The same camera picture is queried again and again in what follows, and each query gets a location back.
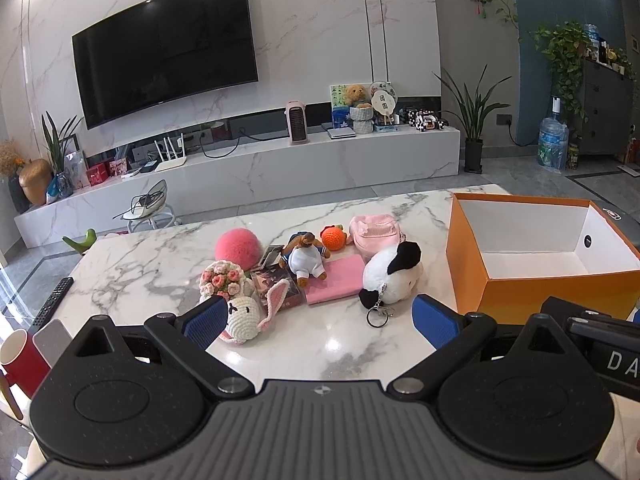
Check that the gold vase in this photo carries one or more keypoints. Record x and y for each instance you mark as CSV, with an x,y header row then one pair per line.
x,y
36,182

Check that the green plastic toy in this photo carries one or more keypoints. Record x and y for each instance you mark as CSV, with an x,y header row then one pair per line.
x,y
80,242

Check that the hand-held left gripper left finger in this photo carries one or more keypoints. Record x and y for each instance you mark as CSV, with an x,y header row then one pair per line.
x,y
205,322

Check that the red cup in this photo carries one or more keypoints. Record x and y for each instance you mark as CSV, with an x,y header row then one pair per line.
x,y
22,365

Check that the orange crochet fruit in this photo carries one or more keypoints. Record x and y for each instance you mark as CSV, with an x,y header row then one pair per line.
x,y
334,237

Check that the pink picture frame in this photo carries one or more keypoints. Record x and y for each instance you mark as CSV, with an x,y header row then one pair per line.
x,y
118,167

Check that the black wall television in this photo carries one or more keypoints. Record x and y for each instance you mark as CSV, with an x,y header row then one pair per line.
x,y
165,50

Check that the white wheeled stool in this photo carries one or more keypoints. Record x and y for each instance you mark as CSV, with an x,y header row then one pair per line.
x,y
150,207

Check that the blue water jug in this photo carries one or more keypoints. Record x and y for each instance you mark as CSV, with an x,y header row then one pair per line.
x,y
552,140

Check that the green painted picture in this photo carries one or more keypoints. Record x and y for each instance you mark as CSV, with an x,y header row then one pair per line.
x,y
337,96

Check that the pink fluffy pom ball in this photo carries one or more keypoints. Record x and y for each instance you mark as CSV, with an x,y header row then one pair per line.
x,y
239,247

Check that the crochet flower bouquet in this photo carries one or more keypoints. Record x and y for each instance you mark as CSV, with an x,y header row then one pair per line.
x,y
222,280

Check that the orange cardboard box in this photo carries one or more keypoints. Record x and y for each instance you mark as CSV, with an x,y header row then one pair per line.
x,y
525,280

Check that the brown teddy bear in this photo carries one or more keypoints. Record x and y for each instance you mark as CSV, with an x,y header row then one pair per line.
x,y
356,95

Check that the pink notebook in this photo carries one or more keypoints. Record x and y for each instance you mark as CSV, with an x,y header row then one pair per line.
x,y
335,280

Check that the tall potted plant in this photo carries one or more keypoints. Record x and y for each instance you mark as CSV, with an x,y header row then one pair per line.
x,y
472,130

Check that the grey drawer cabinet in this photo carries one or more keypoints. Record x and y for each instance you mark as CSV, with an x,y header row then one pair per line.
x,y
607,110

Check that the bear doll in sailor suit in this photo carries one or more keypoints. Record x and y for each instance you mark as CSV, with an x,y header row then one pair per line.
x,y
306,260

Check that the pink fabric bag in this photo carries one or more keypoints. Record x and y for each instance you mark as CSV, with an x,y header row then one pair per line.
x,y
375,232

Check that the small grey card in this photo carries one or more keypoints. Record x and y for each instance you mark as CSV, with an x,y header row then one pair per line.
x,y
271,255

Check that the black remote control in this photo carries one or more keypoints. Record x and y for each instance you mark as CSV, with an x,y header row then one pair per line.
x,y
52,302

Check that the dark photo card pack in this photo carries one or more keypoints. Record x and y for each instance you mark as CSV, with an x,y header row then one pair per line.
x,y
270,285

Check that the black and white toy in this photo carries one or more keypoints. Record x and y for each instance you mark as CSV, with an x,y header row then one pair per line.
x,y
425,121

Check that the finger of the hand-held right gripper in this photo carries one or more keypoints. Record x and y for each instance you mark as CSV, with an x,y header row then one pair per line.
x,y
562,307

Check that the small leafy plant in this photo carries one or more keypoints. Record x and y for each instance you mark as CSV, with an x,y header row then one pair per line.
x,y
60,145

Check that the white crochet bunny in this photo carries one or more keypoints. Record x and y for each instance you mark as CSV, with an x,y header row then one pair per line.
x,y
245,315

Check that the red gift box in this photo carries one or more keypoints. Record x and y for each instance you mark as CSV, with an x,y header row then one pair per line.
x,y
97,174

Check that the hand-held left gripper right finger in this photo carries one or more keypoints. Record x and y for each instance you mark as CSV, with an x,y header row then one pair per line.
x,y
436,322

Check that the round white hand fan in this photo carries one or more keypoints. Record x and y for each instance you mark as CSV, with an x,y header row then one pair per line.
x,y
385,96

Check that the dark vase with dried flowers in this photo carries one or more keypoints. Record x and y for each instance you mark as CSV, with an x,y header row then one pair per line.
x,y
15,185

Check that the brown cardboard box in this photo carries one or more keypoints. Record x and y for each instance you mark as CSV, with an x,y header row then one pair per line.
x,y
634,152

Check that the white router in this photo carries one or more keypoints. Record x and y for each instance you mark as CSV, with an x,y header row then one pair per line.
x,y
170,160

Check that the trailing pothos plant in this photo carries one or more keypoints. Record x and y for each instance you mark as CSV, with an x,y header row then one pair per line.
x,y
562,60

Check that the silver laptop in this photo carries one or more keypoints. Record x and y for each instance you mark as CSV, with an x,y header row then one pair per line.
x,y
340,131

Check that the pink space heater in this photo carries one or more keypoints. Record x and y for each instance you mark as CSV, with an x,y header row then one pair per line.
x,y
298,122

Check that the white marble television cabinet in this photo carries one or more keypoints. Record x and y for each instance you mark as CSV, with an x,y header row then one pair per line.
x,y
250,170

